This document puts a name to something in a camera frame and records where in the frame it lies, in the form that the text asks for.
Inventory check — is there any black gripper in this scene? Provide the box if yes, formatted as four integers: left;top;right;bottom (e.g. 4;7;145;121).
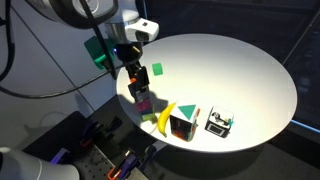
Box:
115;42;150;89

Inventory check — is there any yellow banana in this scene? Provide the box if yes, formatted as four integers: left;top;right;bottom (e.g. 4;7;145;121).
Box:
157;102;177;138

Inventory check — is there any pink block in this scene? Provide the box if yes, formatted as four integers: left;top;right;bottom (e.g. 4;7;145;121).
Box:
134;98;152;114

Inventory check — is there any purple and orange clamp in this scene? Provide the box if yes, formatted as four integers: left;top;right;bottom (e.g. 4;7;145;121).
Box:
79;115;124;148
107;149;138;180

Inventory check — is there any black clamp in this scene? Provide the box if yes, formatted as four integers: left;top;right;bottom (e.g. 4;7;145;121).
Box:
142;144;158;165

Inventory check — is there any lime green block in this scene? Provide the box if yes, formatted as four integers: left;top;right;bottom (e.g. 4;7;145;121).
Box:
141;113;158;123

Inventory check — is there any blue block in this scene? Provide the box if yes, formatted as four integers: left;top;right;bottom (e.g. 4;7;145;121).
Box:
139;109;153;118

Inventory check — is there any white table leg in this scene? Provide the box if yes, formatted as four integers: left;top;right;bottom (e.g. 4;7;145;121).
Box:
146;139;168;158

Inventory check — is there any small printed white cube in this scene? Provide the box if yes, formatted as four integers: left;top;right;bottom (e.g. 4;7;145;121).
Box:
204;105;235;139

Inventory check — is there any large cube with teal triangle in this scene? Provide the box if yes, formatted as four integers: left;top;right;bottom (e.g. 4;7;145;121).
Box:
169;103;201;143

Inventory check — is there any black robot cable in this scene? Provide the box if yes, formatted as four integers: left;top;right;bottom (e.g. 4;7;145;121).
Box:
0;0;118;100

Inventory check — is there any black hanging cable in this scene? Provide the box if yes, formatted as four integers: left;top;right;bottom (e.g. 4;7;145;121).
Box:
0;0;16;83

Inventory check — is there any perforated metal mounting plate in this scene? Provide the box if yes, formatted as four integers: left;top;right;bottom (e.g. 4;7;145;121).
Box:
71;143;148;180

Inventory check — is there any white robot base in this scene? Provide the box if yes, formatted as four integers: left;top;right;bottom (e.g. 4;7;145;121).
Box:
0;146;81;180

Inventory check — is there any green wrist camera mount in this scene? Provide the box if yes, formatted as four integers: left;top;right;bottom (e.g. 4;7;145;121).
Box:
83;35;116;71

